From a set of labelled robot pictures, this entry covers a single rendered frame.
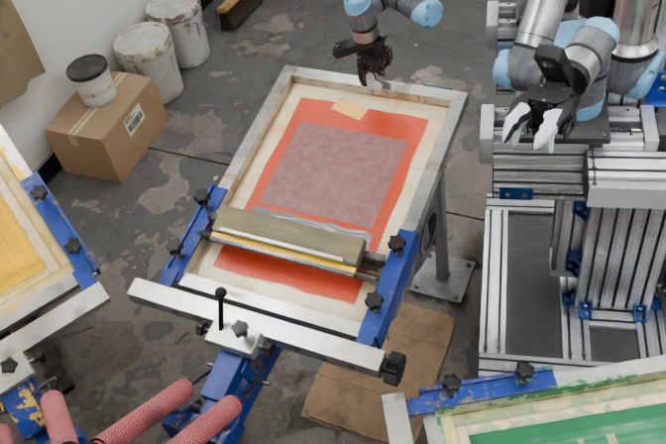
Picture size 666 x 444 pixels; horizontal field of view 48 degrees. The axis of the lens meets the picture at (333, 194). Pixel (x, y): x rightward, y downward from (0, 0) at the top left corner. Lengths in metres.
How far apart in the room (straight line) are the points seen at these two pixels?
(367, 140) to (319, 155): 0.14
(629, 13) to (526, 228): 1.52
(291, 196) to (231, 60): 2.50
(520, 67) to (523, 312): 1.43
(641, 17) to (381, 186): 0.78
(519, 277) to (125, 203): 1.95
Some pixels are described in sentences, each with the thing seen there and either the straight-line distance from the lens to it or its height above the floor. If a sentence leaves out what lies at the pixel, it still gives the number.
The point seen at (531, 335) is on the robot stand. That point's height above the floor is 0.21.
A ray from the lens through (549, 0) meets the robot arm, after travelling 1.55.
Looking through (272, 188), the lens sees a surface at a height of 1.06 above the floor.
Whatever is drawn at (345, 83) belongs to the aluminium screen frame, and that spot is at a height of 1.15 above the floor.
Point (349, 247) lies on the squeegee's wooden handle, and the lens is 1.82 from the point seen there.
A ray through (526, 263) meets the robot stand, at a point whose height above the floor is 0.21.
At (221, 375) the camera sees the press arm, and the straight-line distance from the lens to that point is 1.77.
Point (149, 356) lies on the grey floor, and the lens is 3.20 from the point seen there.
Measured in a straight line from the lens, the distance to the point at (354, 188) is 2.04.
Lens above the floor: 2.52
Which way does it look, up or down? 46 degrees down
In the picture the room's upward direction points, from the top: 11 degrees counter-clockwise
